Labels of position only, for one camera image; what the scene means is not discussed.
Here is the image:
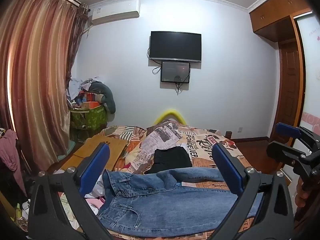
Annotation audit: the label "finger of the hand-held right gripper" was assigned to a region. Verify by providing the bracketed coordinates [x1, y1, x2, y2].
[276, 122, 320, 153]
[266, 141, 313, 167]

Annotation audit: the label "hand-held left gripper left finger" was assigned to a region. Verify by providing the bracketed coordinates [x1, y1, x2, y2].
[27, 142, 118, 240]

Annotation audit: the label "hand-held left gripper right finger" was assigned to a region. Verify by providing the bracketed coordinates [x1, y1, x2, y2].
[209, 142, 295, 240]

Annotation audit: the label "black pants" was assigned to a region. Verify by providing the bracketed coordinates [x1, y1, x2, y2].
[147, 146, 192, 174]

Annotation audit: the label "blue denim pants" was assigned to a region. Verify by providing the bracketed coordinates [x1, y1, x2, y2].
[97, 167, 264, 233]

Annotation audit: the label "person's right hand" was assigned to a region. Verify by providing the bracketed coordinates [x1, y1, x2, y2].
[295, 178, 313, 208]

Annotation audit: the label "wooden lap desk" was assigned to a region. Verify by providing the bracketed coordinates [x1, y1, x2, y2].
[61, 135, 128, 173]

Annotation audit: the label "pale green plastic object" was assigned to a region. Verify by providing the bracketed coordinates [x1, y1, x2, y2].
[58, 140, 75, 159]

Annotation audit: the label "printed blanket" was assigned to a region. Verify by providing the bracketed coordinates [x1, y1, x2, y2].
[95, 120, 263, 240]

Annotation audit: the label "wooden door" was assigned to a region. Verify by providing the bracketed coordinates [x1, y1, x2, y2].
[269, 41, 302, 139]

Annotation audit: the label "pile of printed papers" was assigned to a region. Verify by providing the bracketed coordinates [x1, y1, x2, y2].
[58, 191, 100, 230]

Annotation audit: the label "patchwork bedsheet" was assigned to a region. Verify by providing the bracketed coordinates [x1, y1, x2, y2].
[96, 125, 147, 170]

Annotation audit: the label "green storage box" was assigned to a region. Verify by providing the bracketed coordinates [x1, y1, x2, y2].
[69, 104, 108, 130]

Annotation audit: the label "orange cardboard box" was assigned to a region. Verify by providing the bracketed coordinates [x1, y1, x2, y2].
[81, 101, 101, 110]

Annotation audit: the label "grey plush pillow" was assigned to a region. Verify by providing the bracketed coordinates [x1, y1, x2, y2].
[89, 81, 117, 114]

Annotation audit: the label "white crumpled cloth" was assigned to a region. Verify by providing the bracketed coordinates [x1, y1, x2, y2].
[66, 76, 90, 100]

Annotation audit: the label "pink hanging cloth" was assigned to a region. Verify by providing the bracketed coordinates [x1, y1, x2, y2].
[0, 130, 27, 195]

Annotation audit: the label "small black monitor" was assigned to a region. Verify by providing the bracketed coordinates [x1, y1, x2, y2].
[161, 61, 190, 83]

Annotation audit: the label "wooden wardrobe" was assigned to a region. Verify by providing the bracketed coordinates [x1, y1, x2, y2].
[249, 0, 320, 143]

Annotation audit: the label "striped pink curtain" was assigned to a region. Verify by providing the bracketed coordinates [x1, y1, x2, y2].
[0, 0, 88, 170]

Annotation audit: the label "white air conditioner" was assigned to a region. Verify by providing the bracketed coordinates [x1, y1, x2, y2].
[89, 0, 141, 26]

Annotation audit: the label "black wall television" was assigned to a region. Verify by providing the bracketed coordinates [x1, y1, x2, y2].
[149, 31, 202, 63]

